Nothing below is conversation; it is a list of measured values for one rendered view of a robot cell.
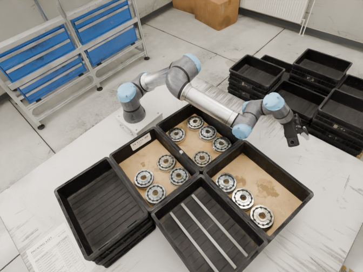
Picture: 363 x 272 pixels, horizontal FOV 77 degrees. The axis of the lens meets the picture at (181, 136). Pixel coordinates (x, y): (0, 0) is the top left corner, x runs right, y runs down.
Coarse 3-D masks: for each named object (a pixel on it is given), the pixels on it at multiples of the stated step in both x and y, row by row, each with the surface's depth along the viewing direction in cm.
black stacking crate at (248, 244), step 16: (192, 192) 114; (208, 192) 112; (176, 208) 110; (192, 208) 109; (208, 208) 109; (224, 208) 106; (176, 224) 105; (192, 224) 105; (208, 224) 104; (224, 224) 104; (240, 224) 100; (176, 240) 101; (208, 240) 100; (224, 240) 100; (240, 240) 99; (256, 240) 95; (192, 256) 97; (208, 256) 96; (240, 256) 95
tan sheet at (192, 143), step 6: (186, 120) 143; (180, 126) 141; (186, 126) 140; (186, 132) 137; (192, 132) 137; (198, 132) 137; (186, 138) 135; (192, 138) 134; (198, 138) 134; (180, 144) 132; (186, 144) 132; (192, 144) 132; (198, 144) 131; (204, 144) 131; (210, 144) 131; (186, 150) 130; (192, 150) 129; (198, 150) 129; (204, 150) 128; (210, 150) 128; (192, 156) 127; (216, 156) 125
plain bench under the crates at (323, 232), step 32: (160, 96) 178; (224, 96) 172; (96, 128) 163; (256, 128) 151; (64, 160) 149; (96, 160) 147; (288, 160) 134; (320, 160) 133; (352, 160) 131; (32, 192) 137; (320, 192) 121; (352, 192) 120; (32, 224) 125; (288, 224) 113; (320, 224) 112; (352, 224) 111; (128, 256) 111; (160, 256) 110; (288, 256) 105; (320, 256) 104
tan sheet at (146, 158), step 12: (156, 144) 134; (132, 156) 130; (144, 156) 130; (156, 156) 129; (132, 168) 125; (144, 168) 125; (156, 168) 124; (132, 180) 121; (156, 180) 120; (168, 180) 119; (144, 192) 116; (168, 192) 115
